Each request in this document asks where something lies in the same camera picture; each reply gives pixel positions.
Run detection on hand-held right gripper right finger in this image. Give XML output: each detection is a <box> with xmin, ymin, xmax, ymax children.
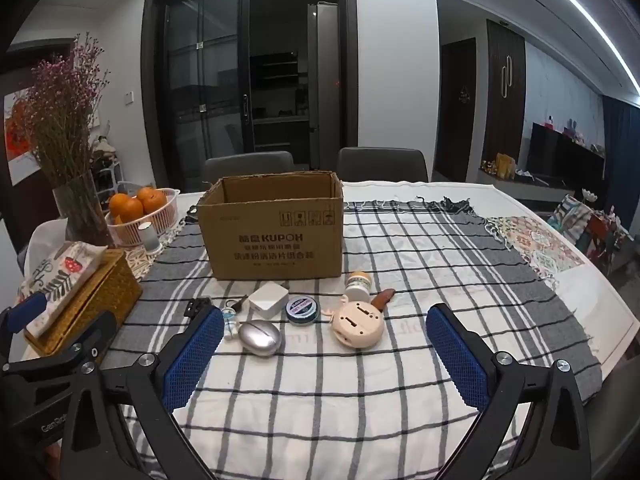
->
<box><xmin>425</xmin><ymin>302</ymin><xmax>593</xmax><ymax>480</ymax></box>

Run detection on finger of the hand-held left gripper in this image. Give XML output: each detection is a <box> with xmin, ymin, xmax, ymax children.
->
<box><xmin>5</xmin><ymin>310</ymin><xmax>118</xmax><ymax>376</ymax></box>
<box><xmin>0</xmin><ymin>292</ymin><xmax>48</xmax><ymax>341</ymax></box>

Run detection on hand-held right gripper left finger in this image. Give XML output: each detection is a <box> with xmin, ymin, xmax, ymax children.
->
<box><xmin>60</xmin><ymin>305</ymin><xmax>226</xmax><ymax>480</ymax></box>

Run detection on white plug charger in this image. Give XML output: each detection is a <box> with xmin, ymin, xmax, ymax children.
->
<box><xmin>248</xmin><ymin>281</ymin><xmax>290</xmax><ymax>320</ymax></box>

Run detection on small bottle with orange cap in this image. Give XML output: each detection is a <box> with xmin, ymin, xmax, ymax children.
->
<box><xmin>344</xmin><ymin>271</ymin><xmax>373</xmax><ymax>303</ymax></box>

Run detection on brown cardboard box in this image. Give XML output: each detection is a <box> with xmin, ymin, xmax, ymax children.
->
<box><xmin>196</xmin><ymin>170</ymin><xmax>345</xmax><ymax>281</ymax></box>

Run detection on woven straw basket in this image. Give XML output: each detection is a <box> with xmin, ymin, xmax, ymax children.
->
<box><xmin>22</xmin><ymin>249</ymin><xmax>143</xmax><ymax>356</ymax></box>

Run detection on printed cloth tissue cover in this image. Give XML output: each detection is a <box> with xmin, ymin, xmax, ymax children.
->
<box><xmin>17</xmin><ymin>240</ymin><xmax>108</xmax><ymax>338</ymax></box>

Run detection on silver oval case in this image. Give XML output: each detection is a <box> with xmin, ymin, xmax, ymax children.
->
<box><xmin>239</xmin><ymin>319</ymin><xmax>282</xmax><ymax>357</ymax></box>

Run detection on white tissue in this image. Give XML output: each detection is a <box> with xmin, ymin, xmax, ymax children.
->
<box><xmin>25</xmin><ymin>219</ymin><xmax>68</xmax><ymax>261</ymax></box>

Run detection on small grey white cup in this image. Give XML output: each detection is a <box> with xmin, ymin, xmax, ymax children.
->
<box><xmin>137</xmin><ymin>221</ymin><xmax>163</xmax><ymax>256</ymax></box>

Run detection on beige round device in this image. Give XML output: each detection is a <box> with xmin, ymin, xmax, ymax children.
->
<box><xmin>331</xmin><ymin>296</ymin><xmax>386</xmax><ymax>350</ymax></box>

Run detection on grey white checked tablecloth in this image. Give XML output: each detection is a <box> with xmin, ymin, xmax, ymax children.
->
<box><xmin>107</xmin><ymin>195</ymin><xmax>603</xmax><ymax>480</ymax></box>

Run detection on round black tin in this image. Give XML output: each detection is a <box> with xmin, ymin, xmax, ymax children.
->
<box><xmin>285</xmin><ymin>295</ymin><xmax>321</xmax><ymax>323</ymax></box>

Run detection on ribbed glass vase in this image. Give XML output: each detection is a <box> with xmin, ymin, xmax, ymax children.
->
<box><xmin>52</xmin><ymin>170</ymin><xmax>115</xmax><ymax>248</ymax></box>

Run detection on floral patchwork table mat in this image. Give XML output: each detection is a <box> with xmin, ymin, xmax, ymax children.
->
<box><xmin>487</xmin><ymin>215</ymin><xmax>586</xmax><ymax>273</ymax></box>

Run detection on white shelf rack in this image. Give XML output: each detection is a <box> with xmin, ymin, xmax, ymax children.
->
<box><xmin>92</xmin><ymin>152</ymin><xmax>123</xmax><ymax>201</ymax></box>

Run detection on patterned fabric bag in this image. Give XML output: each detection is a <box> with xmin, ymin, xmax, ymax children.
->
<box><xmin>547</xmin><ymin>192</ymin><xmax>596</xmax><ymax>251</ymax></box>

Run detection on low television cabinet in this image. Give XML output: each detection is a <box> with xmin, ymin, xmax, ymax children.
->
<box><xmin>477</xmin><ymin>167</ymin><xmax>576</xmax><ymax>201</ymax></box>

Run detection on red bag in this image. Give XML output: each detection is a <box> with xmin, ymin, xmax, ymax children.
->
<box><xmin>585</xmin><ymin>205</ymin><xmax>631</xmax><ymax>276</ymax></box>

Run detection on grey dining chair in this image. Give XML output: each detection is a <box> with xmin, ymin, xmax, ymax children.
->
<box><xmin>336</xmin><ymin>146</ymin><xmax>430</xmax><ymax>183</ymax></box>
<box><xmin>202</xmin><ymin>151</ymin><xmax>296</xmax><ymax>193</ymax></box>

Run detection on dried purple flowers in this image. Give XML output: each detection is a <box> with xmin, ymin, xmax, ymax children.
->
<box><xmin>22</xmin><ymin>32</ymin><xmax>111</xmax><ymax>186</ymax></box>

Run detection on dark wooden door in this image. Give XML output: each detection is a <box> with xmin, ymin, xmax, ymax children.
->
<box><xmin>440</xmin><ymin>37</ymin><xmax>478</xmax><ymax>168</ymax></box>

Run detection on blue curtain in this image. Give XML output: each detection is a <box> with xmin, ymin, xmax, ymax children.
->
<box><xmin>600</xmin><ymin>95</ymin><xmax>640</xmax><ymax>241</ymax></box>

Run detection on dark sliding glass door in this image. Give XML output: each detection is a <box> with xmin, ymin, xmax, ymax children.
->
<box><xmin>142</xmin><ymin>0</ymin><xmax>358</xmax><ymax>193</ymax></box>

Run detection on silver refrigerator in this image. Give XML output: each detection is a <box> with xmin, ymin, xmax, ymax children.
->
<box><xmin>306</xmin><ymin>2</ymin><xmax>341</xmax><ymax>171</ymax></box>

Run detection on ceiling light strip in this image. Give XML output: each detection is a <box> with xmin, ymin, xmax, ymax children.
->
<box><xmin>520</xmin><ymin>0</ymin><xmax>640</xmax><ymax>96</ymax></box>

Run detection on white blue figurine keychain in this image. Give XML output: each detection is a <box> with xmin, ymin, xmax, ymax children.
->
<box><xmin>220</xmin><ymin>297</ymin><xmax>248</xmax><ymax>342</ymax></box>

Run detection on white wire basket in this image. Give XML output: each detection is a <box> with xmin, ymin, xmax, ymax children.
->
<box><xmin>104</xmin><ymin>188</ymin><xmax>181</xmax><ymax>248</ymax></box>

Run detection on orange red wall painting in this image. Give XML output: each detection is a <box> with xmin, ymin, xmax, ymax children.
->
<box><xmin>4</xmin><ymin>82</ymin><xmax>43</xmax><ymax>183</ymax></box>

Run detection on brown door with long handles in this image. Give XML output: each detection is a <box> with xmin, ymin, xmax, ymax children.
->
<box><xmin>486</xmin><ymin>19</ymin><xmax>527</xmax><ymax>171</ymax></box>

